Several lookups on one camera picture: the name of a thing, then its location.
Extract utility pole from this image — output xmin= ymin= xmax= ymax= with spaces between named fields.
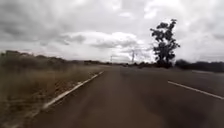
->
xmin=131 ymin=49 xmax=136 ymax=64

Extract row of dark bushes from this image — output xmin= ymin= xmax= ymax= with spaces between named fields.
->
xmin=83 ymin=58 xmax=224 ymax=74

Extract dry grass verge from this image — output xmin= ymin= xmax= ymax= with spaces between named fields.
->
xmin=0 ymin=51 xmax=108 ymax=128

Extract pale road edge kerb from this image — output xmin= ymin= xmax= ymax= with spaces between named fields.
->
xmin=9 ymin=70 xmax=105 ymax=128

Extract tall dark tree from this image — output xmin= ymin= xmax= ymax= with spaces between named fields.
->
xmin=149 ymin=18 xmax=181 ymax=69

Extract dark asphalt road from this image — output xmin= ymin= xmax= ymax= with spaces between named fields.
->
xmin=28 ymin=65 xmax=224 ymax=128

